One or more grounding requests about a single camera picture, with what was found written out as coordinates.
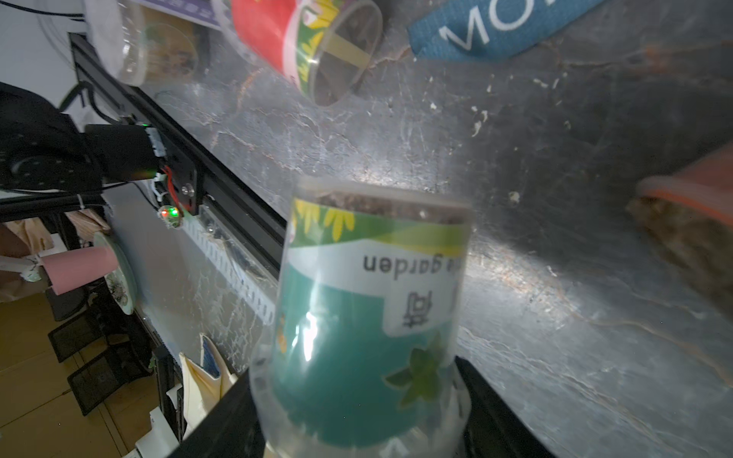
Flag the teal green label jar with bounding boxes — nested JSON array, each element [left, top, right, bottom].
[[249, 177, 473, 457]]

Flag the red label seed jar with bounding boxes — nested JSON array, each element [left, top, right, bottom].
[[212, 0, 383, 107]]

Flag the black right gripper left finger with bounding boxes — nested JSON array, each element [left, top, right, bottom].
[[170, 369, 266, 458]]

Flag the orange label seed jar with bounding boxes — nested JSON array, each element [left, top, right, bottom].
[[627, 143, 732, 317]]

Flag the white slotted cable duct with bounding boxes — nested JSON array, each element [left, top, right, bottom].
[[181, 216, 276, 326]]

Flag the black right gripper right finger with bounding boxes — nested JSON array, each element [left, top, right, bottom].
[[455, 357, 555, 458]]

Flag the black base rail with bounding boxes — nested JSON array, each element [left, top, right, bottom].
[[68, 32, 286, 277]]

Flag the cream canvas tote bag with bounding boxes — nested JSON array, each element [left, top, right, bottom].
[[408, 0, 601, 62]]

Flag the grey label seed jar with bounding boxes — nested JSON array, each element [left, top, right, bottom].
[[84, 0, 204, 87]]

